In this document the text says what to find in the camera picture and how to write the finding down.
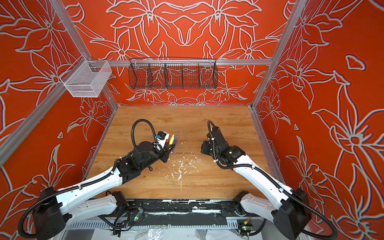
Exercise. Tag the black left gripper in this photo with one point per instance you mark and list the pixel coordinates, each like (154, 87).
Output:
(166, 152)

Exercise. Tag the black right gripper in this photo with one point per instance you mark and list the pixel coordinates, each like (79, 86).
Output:
(204, 147)

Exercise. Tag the yellow pen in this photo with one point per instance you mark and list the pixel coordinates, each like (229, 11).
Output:
(172, 139)

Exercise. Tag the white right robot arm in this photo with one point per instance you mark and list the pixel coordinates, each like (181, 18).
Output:
(289, 211)

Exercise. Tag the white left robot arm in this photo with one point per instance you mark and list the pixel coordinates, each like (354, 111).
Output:
(49, 215)

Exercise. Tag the white mesh basket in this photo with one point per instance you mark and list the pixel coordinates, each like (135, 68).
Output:
(87, 78)

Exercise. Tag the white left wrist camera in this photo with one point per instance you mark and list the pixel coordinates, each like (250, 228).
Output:
(161, 140)

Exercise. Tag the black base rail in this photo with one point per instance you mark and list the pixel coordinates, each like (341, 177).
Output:
(190, 212)

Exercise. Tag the black wire basket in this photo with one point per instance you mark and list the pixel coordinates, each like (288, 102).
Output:
(173, 74)

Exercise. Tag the aluminium frame post right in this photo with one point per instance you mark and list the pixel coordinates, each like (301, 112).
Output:
(287, 32)

